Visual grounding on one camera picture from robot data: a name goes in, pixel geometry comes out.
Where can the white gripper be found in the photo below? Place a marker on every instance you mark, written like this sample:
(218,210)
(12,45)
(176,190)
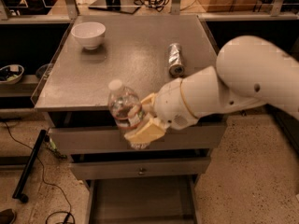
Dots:
(169,104)

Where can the clear plastic water bottle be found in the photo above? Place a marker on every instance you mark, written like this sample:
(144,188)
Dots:
(125,107)

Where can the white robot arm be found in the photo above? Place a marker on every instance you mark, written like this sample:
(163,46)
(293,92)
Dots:
(249,72)

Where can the grey drawer cabinet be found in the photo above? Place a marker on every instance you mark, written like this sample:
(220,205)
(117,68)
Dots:
(135,51)

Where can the middle grey drawer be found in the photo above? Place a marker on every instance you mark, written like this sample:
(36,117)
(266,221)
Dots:
(141,168)

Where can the bottom open grey drawer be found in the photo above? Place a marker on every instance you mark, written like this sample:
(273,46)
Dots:
(143,200)

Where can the top grey drawer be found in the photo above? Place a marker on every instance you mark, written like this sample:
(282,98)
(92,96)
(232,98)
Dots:
(90,140)

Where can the silver foil-wrapped can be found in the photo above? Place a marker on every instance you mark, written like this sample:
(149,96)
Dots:
(176,67)

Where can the white ceramic bowl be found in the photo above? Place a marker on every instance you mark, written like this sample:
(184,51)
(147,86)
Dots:
(90,35)

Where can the black monitor stand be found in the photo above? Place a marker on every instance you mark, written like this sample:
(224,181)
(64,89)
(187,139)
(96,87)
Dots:
(120,6)

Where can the bowl with dark items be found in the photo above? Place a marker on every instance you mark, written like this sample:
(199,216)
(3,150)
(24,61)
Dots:
(11,74)

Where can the black bar on floor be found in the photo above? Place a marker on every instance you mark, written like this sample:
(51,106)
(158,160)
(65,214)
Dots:
(18,192)

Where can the dark shoe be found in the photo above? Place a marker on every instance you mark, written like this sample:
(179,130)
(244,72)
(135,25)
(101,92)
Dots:
(7,216)

